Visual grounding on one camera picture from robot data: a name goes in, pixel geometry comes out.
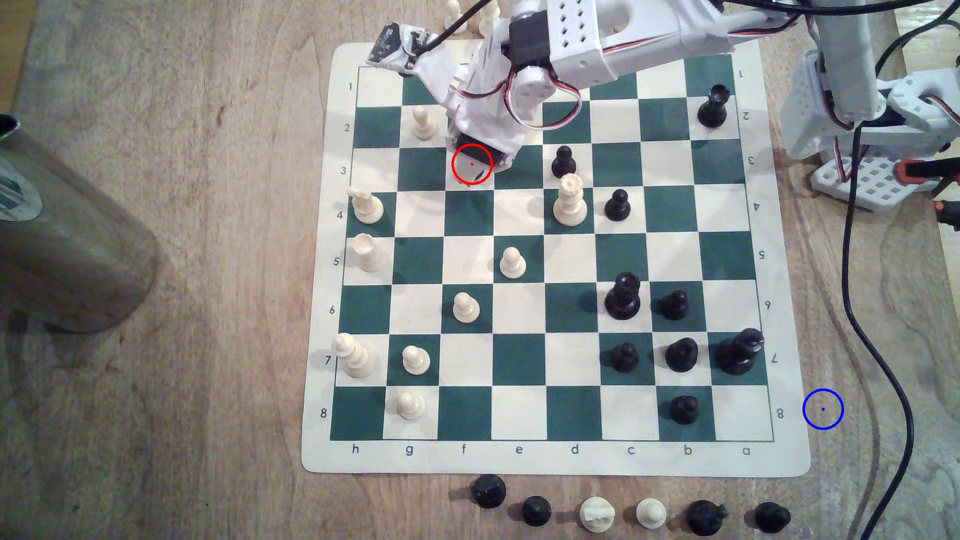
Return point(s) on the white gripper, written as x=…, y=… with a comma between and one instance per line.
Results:
x=475, y=154

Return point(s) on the black pawn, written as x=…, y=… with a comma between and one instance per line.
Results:
x=563, y=163
x=772, y=517
x=624, y=358
x=617, y=206
x=684, y=409
x=471, y=174
x=536, y=511
x=674, y=306
x=488, y=492

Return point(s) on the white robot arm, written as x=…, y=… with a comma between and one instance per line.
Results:
x=637, y=34

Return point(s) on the green white chess mat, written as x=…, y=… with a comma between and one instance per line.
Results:
x=555, y=270

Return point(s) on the white pawn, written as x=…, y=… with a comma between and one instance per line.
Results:
x=452, y=10
x=512, y=264
x=410, y=406
x=651, y=514
x=466, y=308
x=424, y=124
x=415, y=361

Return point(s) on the white queen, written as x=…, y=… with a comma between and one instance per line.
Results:
x=570, y=202

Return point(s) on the white rook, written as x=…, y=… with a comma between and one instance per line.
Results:
x=369, y=255

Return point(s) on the black queen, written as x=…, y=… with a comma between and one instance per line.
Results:
x=622, y=298

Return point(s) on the black rook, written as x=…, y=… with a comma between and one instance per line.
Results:
x=712, y=109

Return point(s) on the black bishop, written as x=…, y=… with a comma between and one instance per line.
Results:
x=681, y=355

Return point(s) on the black king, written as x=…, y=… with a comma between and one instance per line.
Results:
x=739, y=352

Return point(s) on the metal cylinder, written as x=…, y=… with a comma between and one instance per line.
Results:
x=71, y=247

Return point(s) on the black knight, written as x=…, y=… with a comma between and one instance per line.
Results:
x=706, y=518

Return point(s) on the orange clamp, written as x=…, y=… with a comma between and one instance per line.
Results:
x=926, y=170

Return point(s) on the red black clamp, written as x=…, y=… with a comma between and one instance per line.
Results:
x=949, y=214

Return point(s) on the gripper camera board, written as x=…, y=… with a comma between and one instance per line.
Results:
x=395, y=45

